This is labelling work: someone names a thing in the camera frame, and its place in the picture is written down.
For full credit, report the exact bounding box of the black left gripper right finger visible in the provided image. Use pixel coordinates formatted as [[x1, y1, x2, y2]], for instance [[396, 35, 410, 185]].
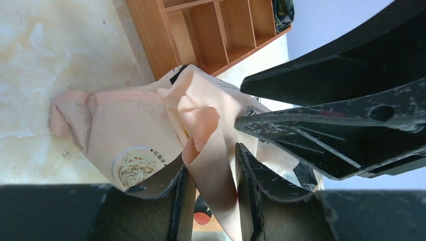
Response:
[[235, 143, 425, 240]]

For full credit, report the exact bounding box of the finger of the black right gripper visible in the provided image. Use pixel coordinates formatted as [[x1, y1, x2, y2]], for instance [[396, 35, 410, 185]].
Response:
[[235, 78, 425, 180], [241, 1, 425, 106]]

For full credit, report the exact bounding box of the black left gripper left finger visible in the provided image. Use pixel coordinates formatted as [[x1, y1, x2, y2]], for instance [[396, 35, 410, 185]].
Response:
[[1, 157, 195, 240]]

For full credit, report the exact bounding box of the pink cat litter bag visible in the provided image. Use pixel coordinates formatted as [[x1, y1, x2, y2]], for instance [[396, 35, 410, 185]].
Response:
[[50, 64, 324, 240]]

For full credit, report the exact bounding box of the green black rolled tie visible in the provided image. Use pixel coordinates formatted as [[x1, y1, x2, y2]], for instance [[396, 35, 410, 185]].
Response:
[[272, 0, 295, 34]]

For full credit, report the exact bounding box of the orange wooden compartment organizer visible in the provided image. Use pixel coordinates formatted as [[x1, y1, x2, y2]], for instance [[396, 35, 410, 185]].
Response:
[[126, 0, 290, 80]]

